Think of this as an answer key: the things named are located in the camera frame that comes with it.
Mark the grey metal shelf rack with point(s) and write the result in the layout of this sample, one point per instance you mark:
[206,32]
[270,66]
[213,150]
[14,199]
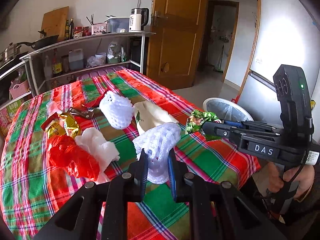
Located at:
[90,45]

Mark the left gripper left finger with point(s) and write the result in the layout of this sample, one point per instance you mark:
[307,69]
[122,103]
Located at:
[138,180]

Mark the white trash bin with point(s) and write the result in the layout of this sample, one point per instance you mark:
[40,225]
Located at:
[226,110]

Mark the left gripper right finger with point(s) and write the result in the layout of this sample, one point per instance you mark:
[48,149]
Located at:
[176,171]

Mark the white foam fruit net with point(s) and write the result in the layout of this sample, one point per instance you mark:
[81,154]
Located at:
[156,143]

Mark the white electric kettle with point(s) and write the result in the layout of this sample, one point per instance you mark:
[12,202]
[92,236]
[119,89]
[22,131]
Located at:
[138,19]

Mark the clear plastic storage box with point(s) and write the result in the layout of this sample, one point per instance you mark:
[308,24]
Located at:
[117,25]

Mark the brown coffee sachet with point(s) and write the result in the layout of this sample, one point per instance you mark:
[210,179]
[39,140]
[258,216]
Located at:
[82,113]

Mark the translucent oil jug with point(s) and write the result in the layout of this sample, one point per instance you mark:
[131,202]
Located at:
[76,59]

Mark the yellow label bottle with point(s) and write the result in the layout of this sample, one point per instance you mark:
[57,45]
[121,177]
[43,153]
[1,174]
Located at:
[56,64]

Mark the red flat wrapper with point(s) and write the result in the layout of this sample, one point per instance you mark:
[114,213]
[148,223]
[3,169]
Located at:
[95,103]

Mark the cream napkin with leaf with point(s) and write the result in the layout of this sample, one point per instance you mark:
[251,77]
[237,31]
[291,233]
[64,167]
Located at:
[148,115]

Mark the black frying pan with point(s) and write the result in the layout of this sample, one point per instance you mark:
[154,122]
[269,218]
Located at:
[42,42]

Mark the dark sauce bottle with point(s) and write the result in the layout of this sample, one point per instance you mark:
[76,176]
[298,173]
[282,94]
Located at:
[71,29]

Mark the green cardboard box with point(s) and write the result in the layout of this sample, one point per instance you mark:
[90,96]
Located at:
[7,114]

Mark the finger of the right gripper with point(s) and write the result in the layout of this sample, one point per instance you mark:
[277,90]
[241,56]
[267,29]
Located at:
[219,129]

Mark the pink woven basket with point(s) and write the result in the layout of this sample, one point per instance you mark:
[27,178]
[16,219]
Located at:
[19,89]

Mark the green floral wrapper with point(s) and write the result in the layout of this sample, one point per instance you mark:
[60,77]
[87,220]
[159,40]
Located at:
[197,119]

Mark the white crumpled tissue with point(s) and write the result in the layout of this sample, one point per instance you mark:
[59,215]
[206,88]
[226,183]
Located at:
[105,152]

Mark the wooden cutting board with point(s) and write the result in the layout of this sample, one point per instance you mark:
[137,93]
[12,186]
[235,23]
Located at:
[54,22]

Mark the wooden door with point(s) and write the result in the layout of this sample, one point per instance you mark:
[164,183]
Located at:
[175,46]

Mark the pink chopstick holder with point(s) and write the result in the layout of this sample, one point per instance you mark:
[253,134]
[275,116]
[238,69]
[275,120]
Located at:
[99,28]

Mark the person's right hand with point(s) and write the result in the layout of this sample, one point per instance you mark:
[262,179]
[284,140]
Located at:
[305,179]

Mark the steel pot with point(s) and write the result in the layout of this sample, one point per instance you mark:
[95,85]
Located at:
[10,53]

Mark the yellow red snack bag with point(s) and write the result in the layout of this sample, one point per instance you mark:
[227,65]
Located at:
[61,124]

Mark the red plastic bag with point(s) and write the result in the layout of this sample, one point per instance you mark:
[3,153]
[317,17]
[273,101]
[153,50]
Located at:
[66,154]

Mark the pink storage box lid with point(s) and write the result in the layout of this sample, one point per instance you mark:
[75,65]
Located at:
[99,72]

